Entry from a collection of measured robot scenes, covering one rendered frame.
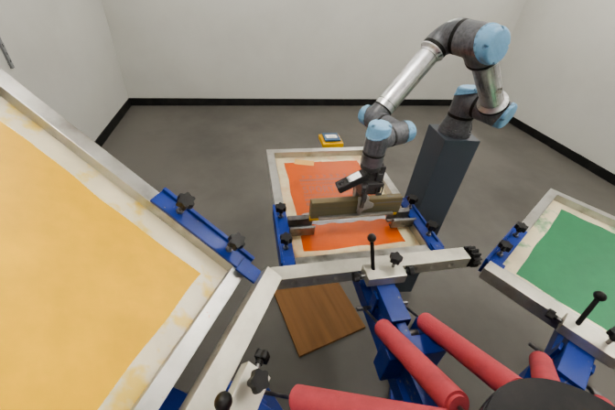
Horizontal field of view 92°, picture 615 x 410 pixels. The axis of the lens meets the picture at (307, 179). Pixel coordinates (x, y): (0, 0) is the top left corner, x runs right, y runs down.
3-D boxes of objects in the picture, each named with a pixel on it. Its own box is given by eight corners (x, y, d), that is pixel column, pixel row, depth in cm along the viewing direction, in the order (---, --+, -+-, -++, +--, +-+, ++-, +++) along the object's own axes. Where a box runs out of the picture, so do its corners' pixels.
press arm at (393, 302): (366, 279, 98) (370, 269, 95) (383, 277, 99) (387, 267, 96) (387, 331, 84) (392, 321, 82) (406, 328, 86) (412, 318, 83)
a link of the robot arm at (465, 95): (458, 106, 149) (469, 80, 141) (482, 117, 140) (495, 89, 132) (442, 110, 143) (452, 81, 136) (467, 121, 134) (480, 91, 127)
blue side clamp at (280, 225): (272, 217, 126) (272, 204, 122) (284, 216, 127) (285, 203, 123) (280, 276, 103) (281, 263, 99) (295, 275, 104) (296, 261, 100)
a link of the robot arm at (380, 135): (400, 125, 94) (380, 130, 90) (392, 156, 100) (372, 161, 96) (383, 115, 99) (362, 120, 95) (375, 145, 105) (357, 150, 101)
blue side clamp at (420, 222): (393, 208, 137) (397, 196, 133) (404, 207, 138) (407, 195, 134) (426, 260, 113) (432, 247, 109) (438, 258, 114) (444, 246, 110)
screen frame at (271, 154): (266, 155, 164) (266, 149, 162) (366, 152, 175) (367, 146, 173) (284, 275, 102) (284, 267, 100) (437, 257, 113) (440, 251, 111)
